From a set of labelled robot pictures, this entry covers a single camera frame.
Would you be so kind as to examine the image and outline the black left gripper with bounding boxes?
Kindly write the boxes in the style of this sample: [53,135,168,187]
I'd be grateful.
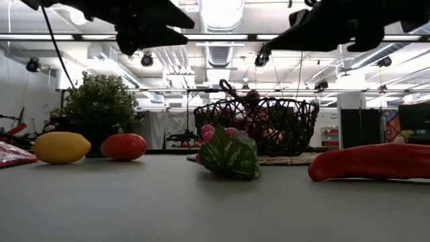
[72,0,196,57]

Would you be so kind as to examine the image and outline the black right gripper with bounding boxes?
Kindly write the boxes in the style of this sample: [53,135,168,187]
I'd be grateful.
[267,0,404,53]

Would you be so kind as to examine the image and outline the orange-red tomato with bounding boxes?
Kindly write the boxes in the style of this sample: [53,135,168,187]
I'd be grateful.
[99,132,148,162]

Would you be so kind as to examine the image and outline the red grape bunch green leaf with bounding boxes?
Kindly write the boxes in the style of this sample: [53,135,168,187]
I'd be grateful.
[196,123,262,179]

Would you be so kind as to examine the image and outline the long red chili pepper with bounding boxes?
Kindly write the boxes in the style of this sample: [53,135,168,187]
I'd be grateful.
[307,143,430,183]

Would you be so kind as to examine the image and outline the yellow lemon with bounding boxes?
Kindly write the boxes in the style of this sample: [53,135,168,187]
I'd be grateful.
[33,131,92,165]

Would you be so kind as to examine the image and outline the red patterned packet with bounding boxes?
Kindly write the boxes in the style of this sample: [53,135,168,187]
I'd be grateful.
[0,140,38,169]

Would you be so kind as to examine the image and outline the green potted plant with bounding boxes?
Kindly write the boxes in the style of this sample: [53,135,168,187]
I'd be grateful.
[62,71,140,159]

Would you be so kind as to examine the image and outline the grey hanging cloth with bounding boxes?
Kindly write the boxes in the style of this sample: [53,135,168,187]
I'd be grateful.
[134,109,199,151]

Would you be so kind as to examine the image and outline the red storage bin rack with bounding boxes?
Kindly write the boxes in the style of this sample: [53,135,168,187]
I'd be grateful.
[320,126,340,147]

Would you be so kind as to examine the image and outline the black partition panel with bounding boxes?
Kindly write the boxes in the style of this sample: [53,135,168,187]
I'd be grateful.
[339,107,382,149]

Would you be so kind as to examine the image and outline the colourful patterned cloth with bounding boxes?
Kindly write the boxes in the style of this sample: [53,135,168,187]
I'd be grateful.
[381,109,401,144]

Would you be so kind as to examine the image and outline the black screen panel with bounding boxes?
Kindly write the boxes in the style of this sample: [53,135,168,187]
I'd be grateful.
[398,102,430,146]

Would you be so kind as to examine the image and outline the round woven straw placemat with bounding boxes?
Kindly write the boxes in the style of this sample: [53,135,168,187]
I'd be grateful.
[186,151,320,166]

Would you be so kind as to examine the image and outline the person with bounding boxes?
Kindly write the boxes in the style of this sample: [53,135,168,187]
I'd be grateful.
[42,109,73,134]

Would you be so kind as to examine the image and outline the red black machine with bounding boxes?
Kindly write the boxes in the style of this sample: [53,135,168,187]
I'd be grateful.
[0,106,28,149]

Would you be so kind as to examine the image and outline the black ceiling cord reel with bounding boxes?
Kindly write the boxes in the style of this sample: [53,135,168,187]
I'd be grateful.
[376,55,393,68]
[26,57,41,73]
[254,43,272,68]
[140,52,155,68]

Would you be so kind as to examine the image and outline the silver ceiling air duct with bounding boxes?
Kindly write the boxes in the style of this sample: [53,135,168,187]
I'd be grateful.
[198,0,245,68]

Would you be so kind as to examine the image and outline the background rig frame bar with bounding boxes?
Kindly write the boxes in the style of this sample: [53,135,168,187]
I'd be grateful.
[55,87,430,94]

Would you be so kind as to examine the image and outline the black wire woven basket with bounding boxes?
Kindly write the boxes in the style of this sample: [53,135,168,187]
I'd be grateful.
[193,96,320,158]

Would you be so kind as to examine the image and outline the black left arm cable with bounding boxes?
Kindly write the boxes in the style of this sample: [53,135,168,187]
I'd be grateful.
[40,5,77,90]

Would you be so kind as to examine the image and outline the black aluminium table frame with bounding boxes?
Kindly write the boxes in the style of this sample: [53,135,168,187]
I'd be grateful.
[28,146,342,156]

